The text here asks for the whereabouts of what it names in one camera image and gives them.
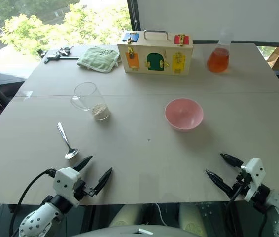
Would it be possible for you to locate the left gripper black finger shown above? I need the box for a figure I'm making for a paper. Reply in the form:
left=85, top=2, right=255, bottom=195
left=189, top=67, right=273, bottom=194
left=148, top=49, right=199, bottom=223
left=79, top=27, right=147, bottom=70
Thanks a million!
left=71, top=155, right=93, bottom=173
left=93, top=167, right=113, bottom=196

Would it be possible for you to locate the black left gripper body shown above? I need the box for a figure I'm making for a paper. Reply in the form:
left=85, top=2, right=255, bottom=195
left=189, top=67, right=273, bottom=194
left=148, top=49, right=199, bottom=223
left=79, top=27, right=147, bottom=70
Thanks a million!
left=73, top=179, right=98, bottom=201

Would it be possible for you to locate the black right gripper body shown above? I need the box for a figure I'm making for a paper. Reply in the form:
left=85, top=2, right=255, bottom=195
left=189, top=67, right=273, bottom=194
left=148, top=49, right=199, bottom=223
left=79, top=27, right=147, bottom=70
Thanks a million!
left=231, top=170, right=252, bottom=198

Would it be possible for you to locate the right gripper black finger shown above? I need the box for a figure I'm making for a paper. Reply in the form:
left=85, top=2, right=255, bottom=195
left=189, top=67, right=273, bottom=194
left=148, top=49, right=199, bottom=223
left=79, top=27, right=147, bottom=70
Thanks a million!
left=219, top=153, right=244, bottom=170
left=205, top=169, right=234, bottom=198

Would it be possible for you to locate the white powder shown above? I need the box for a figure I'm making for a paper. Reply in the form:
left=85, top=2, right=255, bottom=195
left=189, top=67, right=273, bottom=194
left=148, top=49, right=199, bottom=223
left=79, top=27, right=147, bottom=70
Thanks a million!
left=91, top=103, right=111, bottom=117

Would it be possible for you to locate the silver metal spoon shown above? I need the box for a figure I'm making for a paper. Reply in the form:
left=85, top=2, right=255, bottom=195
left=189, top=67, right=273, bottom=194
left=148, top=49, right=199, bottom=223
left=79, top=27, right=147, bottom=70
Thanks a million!
left=56, top=122, right=79, bottom=160

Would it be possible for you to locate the pale rounded shape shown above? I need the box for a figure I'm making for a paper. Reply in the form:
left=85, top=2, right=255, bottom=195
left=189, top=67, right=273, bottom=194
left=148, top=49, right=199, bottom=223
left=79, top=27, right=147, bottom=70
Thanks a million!
left=109, top=204, right=144, bottom=228
left=178, top=203, right=209, bottom=237

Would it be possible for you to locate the pink plastic bowl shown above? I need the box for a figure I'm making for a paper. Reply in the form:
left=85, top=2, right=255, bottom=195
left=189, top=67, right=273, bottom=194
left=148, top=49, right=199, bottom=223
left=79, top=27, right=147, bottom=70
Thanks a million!
left=164, top=97, right=204, bottom=133

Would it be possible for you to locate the clear glass mug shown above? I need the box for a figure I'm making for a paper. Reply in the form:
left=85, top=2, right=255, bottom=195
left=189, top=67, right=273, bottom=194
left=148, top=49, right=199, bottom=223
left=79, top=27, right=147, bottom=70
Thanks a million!
left=70, top=82, right=111, bottom=121

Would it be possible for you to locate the clear tape strip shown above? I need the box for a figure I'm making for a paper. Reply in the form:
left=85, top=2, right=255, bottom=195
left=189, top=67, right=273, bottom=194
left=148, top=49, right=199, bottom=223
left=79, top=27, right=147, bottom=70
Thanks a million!
left=14, top=90, right=35, bottom=98

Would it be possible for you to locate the glass flask with orange liquid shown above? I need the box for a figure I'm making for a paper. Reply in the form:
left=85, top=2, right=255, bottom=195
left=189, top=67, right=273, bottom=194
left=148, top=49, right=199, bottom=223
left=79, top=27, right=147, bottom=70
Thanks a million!
left=206, top=26, right=232, bottom=74

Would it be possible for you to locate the green striped cloth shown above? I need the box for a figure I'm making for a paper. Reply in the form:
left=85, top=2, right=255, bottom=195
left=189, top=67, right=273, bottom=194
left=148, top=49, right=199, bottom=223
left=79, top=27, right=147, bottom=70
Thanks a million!
left=76, top=45, right=121, bottom=74

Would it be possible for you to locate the black key bunch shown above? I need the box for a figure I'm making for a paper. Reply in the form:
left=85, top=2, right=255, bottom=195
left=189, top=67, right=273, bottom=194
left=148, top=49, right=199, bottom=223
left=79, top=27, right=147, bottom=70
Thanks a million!
left=55, top=46, right=74, bottom=57

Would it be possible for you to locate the wooden lock box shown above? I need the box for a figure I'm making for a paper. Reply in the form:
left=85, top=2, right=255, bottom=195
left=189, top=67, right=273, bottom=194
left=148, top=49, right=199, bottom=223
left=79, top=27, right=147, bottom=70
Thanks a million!
left=116, top=29, right=194, bottom=74

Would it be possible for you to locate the white board panel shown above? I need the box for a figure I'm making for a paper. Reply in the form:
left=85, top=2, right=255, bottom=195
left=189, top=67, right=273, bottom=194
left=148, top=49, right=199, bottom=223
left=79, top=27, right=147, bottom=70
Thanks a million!
left=135, top=0, right=279, bottom=43

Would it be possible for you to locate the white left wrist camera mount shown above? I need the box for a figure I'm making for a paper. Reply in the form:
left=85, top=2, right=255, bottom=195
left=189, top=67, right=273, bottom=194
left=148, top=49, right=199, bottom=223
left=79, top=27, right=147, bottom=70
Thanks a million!
left=53, top=167, right=81, bottom=207

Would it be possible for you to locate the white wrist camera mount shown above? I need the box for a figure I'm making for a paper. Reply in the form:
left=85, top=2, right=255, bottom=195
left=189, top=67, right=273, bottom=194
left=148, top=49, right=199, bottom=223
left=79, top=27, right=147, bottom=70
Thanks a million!
left=240, top=157, right=265, bottom=202
left=53, top=167, right=81, bottom=207

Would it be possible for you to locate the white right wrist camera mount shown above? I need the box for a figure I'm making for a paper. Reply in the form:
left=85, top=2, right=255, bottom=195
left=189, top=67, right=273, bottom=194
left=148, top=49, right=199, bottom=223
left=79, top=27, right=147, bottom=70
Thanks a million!
left=240, top=157, right=265, bottom=202

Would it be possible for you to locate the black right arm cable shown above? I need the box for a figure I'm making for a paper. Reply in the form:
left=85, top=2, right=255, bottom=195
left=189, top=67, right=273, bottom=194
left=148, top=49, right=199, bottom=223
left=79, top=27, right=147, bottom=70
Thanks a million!
left=224, top=185, right=244, bottom=237

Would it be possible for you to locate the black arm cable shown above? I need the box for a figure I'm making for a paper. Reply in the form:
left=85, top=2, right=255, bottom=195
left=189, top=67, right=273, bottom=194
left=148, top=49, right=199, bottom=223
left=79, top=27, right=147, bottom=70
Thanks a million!
left=224, top=185, right=244, bottom=237
left=8, top=168, right=57, bottom=237

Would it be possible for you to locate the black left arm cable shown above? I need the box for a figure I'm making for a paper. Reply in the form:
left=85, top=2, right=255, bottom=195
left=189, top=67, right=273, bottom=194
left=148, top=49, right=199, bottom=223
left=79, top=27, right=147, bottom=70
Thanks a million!
left=8, top=168, right=57, bottom=237

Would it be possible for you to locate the thin white cable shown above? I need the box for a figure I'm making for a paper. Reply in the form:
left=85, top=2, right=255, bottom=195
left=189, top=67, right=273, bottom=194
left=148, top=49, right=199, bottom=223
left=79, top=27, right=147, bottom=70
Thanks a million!
left=153, top=203, right=168, bottom=226

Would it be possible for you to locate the black window post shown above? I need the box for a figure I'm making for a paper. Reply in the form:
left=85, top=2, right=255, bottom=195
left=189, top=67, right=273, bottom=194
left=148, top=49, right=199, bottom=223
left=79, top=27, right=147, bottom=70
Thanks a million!
left=126, top=0, right=139, bottom=33

